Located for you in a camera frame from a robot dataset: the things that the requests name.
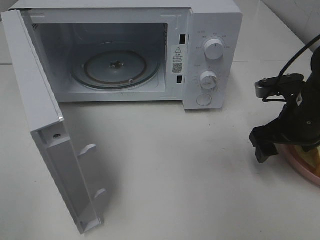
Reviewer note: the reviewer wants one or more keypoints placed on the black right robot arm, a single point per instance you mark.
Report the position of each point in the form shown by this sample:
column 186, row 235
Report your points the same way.
column 312, row 81

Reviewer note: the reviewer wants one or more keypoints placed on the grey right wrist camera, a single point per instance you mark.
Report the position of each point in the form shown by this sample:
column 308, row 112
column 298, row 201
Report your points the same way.
column 288, row 85

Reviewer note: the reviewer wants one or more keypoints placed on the glass microwave turntable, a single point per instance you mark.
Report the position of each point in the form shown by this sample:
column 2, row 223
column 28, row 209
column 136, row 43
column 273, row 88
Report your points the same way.
column 116, row 65

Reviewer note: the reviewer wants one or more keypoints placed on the pink round plate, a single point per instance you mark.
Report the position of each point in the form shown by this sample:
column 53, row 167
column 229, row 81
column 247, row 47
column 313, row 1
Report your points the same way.
column 299, row 165

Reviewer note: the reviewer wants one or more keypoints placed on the upper white power knob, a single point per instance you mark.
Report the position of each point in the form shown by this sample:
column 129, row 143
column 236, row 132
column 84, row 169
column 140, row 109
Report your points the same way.
column 214, row 48

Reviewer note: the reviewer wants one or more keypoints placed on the round door release button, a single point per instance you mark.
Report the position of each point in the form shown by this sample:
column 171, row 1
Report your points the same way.
column 204, row 100

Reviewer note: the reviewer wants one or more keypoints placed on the lower white timer knob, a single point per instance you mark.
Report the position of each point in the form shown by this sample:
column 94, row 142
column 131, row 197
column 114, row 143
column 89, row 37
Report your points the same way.
column 208, row 80

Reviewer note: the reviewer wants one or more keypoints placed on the white microwave oven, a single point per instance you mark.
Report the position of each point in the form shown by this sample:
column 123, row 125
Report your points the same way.
column 178, row 27

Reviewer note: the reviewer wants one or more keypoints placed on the white adjacent table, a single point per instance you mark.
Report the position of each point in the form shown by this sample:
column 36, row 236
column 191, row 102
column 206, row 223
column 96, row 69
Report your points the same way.
column 263, row 37

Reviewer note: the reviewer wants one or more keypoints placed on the white microwave door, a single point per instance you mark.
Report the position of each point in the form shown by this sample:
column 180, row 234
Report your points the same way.
column 46, row 121

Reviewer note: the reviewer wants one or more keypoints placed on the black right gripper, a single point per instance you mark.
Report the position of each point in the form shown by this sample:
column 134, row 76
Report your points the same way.
column 297, row 124

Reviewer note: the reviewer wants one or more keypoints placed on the white bread sandwich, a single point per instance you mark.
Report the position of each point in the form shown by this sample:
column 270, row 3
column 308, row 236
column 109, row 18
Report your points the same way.
column 312, row 157

